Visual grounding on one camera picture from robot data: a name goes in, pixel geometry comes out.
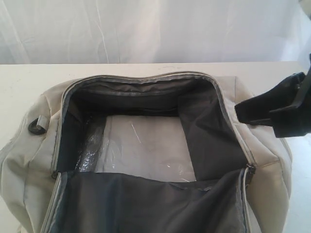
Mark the beige fabric duffel bag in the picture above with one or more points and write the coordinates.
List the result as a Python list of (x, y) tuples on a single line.
[(48, 176)]

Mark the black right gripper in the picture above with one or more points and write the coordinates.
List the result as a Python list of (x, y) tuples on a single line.
[(287, 107)]

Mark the white backdrop curtain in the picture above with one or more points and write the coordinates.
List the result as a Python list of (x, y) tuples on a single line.
[(152, 31)]

